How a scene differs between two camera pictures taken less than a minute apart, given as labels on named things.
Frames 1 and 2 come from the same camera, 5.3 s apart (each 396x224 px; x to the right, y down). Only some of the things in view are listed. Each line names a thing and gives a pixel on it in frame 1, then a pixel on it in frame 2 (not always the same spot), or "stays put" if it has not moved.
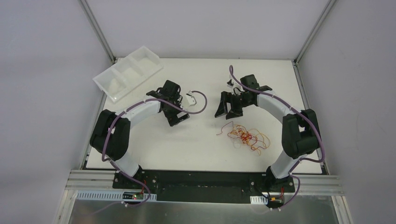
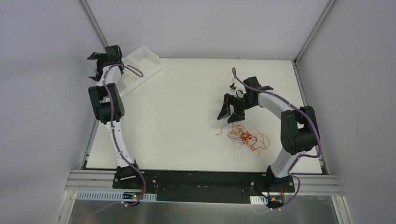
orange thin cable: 252,137 stays put
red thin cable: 245,136 stays put
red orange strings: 249,136 stays put
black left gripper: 174,115 → 101,62
